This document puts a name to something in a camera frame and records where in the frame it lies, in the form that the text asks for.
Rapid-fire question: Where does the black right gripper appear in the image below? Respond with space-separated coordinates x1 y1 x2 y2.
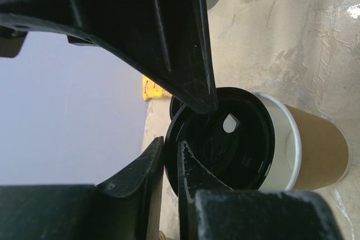
0 26 27 58

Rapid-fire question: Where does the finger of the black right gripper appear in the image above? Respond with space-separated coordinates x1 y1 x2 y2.
1 0 218 114

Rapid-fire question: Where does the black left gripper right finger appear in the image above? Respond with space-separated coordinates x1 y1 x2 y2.
177 141 342 239

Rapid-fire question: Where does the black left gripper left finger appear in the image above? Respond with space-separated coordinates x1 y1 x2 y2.
1 137 164 239

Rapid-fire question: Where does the yellow snack bag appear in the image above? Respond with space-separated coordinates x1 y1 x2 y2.
142 76 172 101

